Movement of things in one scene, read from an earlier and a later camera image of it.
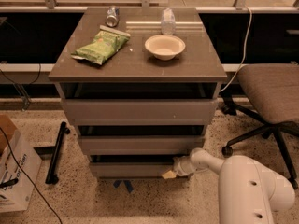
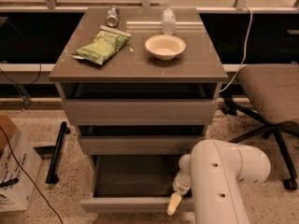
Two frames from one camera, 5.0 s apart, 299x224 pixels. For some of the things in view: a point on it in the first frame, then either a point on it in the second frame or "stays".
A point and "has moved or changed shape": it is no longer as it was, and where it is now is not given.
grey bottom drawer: (129, 170) has moved or changed shape
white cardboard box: (19, 167) stays
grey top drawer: (143, 112) stays
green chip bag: (106, 42) stays
